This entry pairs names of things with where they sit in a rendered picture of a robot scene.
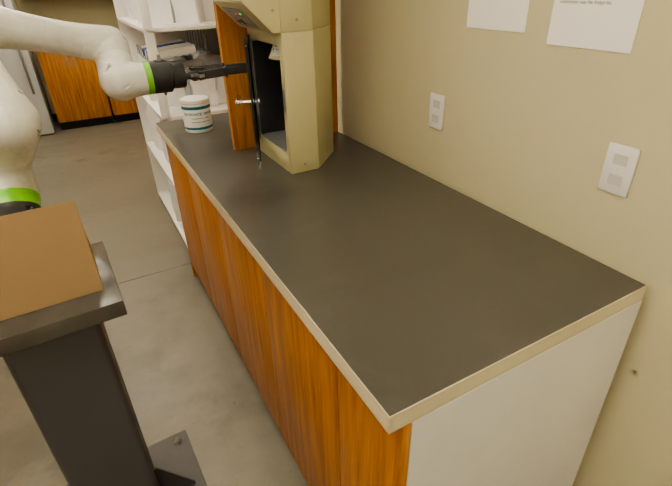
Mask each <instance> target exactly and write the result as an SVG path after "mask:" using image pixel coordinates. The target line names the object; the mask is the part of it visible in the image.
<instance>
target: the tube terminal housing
mask: <svg viewBox="0 0 672 486"><path fill-rule="evenodd" d="M278 2H279V15H280V28H281V32H280V33H276V34H274V33H269V32H264V31H259V30H255V29H250V28H247V33H248V34H250V41H251V50H252V41H256V40H258V41H262V42H266V43H270V44H273V45H277V46H278V49H279V55H280V68H281V80H282V89H283V90H285V96H286V109H287V112H286V111H284V118H285V131H286V143H287V152H285V151H283V150H282V149H281V148H279V147H278V146H276V145H275V144H273V143H272V142H270V141H269V140H268V139H266V138H265V137H263V136H262V133H261V128H260V134H261V139H260V138H259V140H260V150H261V151H262V152H264V153H265V154H266V155H268V156H269V157H270V158H272V159H273V160H274V161H275V162H277V163H278V164H279V165H281V166H282V167H283V168H285V169H286V170H287V171H288V172H290V173H291V174H295V173H300V172H304V171H309V170H314V169H318V168H320V166H321V165H322V164H323V163H324V162H325V161H326V159H327V158H328V157H329V156H330V155H331V154H332V152H333V151H334V143H333V106H332V70H331V34H330V0H278Z"/></svg>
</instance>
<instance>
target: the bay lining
mask: <svg viewBox="0 0 672 486"><path fill-rule="evenodd" d="M272 46H273V44H270V43H266V42H262V41H258V40H256V41H252V53H253V62H254V72H255V81H256V90H257V97H258V99H259V104H258V106H259V119H260V128H261V133H262V134H265V133H271V132H276V131H282V130H285V118H284V106H283V93H282V84H281V68H280V60H272V59H270V58H269V55H270V52H271V49H272Z"/></svg>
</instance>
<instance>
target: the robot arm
mask: <svg viewBox="0 0 672 486"><path fill-rule="evenodd" d="M0 49H12V50H27V51H37V52H45V53H53V54H60V55H67V56H73V57H78V58H83V59H88V60H92V61H95V63H96V67H97V71H98V76H99V82H100V85H101V88H102V89H103V91H104V92H105V93H106V94H107V95H108V96H109V97H111V98H113V99H115V100H118V101H128V100H131V99H133V98H136V97H140V96H144V95H151V94H159V93H164V94H165V95H167V92H173V90H174V88H184V87H186V86H187V80H188V79H190V80H192V81H198V80H200V81H202V80H205V79H210V78H216V77H222V76H225V77H228V75H232V74H241V73H247V67H246V63H234V64H225V65H224V63H221V65H219V64H218V65H207V66H188V68H184V65H183V64H182V62H169V63H168V62H167V61H166V60H164V59H161V58H160V54H157V55H156V56H157V60H154V61H147V62H133V59H132V56H131V52H130V48H129V43H128V40H127V38H126V37H125V35H124V34H123V33H122V32H121V31H120V30H118V29H117V28H115V27H112V26H107V25H93V24H83V23H75V22H70V21H64V20H59V19H53V18H48V17H43V16H38V15H34V14H29V13H25V12H20V11H16V10H12V9H9V8H5V7H2V6H0ZM41 132H42V122H41V117H40V115H39V113H38V111H37V109H36V108H35V106H34V105H33V104H32V103H31V101H30V100H29V99H28V98H27V96H26V95H25V94H24V93H23V91H22V90H21V89H20V87H19V86H18V84H17V83H16V82H15V80H14V79H13V78H12V76H11V75H10V73H9V72H8V70H7V69H6V67H5V66H4V64H3V63H2V61H1V60H0V216H4V215H8V214H13V213H18V212H22V211H27V210H31V209H36V208H40V207H41V196H40V193H39V189H38V186H37V183H36V180H35V176H34V173H33V170H32V163H33V159H34V156H35V153H36V149H37V146H38V142H39V139H40V136H41Z"/></svg>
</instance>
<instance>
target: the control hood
mask: <svg viewBox="0 0 672 486"><path fill-rule="evenodd" d="M213 1H214V2H215V3H216V4H217V5H218V6H219V7H220V8H221V9H222V10H223V11H224V12H225V13H226V14H227V15H228V16H230V15H229V14H228V13H227V12H226V11H225V10H224V9H223V8H222V7H225V8H233V9H240V10H241V11H242V12H243V13H244V14H245V15H246V16H247V17H248V18H249V19H250V20H251V21H252V22H253V23H254V24H255V25H256V26H257V27H258V28H259V29H256V28H251V27H246V26H241V25H240V24H239V23H238V22H237V21H236V20H234V19H233V18H232V17H231V16H230V17H231V18H232V19H233V20H234V21H235V22H236V23H237V24H238V25H239V26H241V27H245V28H250V29H255V30H259V31H264V32H269V33H274V34H276V33H280V32H281V28H280V15H279V2H278V0H213Z"/></svg>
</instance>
